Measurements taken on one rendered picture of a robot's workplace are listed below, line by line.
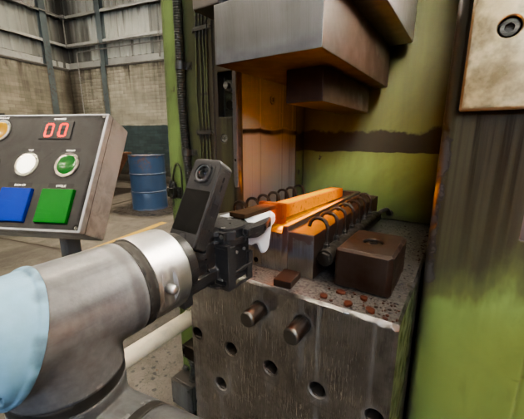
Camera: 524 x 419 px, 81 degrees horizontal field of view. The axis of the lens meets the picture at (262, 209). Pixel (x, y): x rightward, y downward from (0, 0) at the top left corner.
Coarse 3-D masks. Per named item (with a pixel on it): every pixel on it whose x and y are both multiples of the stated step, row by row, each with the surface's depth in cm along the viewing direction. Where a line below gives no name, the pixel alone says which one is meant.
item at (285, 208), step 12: (312, 192) 68; (324, 192) 68; (336, 192) 73; (264, 204) 51; (276, 204) 50; (288, 204) 54; (300, 204) 57; (312, 204) 62; (240, 216) 44; (276, 216) 51; (288, 216) 54
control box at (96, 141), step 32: (32, 128) 71; (64, 128) 69; (96, 128) 68; (0, 160) 69; (96, 160) 66; (96, 192) 66; (0, 224) 64; (32, 224) 63; (64, 224) 62; (96, 224) 66
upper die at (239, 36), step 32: (256, 0) 47; (288, 0) 44; (320, 0) 42; (224, 32) 51; (256, 32) 48; (288, 32) 45; (320, 32) 43; (352, 32) 52; (224, 64) 53; (256, 64) 53; (288, 64) 53; (320, 64) 53; (352, 64) 54; (384, 64) 72
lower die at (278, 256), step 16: (320, 208) 65; (288, 224) 53; (304, 224) 56; (320, 224) 56; (272, 240) 54; (288, 240) 52; (304, 240) 50; (320, 240) 52; (256, 256) 57; (272, 256) 55; (288, 256) 53; (304, 256) 51; (304, 272) 52; (320, 272) 54
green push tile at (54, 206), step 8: (48, 192) 64; (56, 192) 64; (64, 192) 64; (72, 192) 64; (40, 200) 64; (48, 200) 64; (56, 200) 63; (64, 200) 63; (72, 200) 64; (40, 208) 63; (48, 208) 63; (56, 208) 63; (64, 208) 63; (40, 216) 63; (48, 216) 63; (56, 216) 62; (64, 216) 62
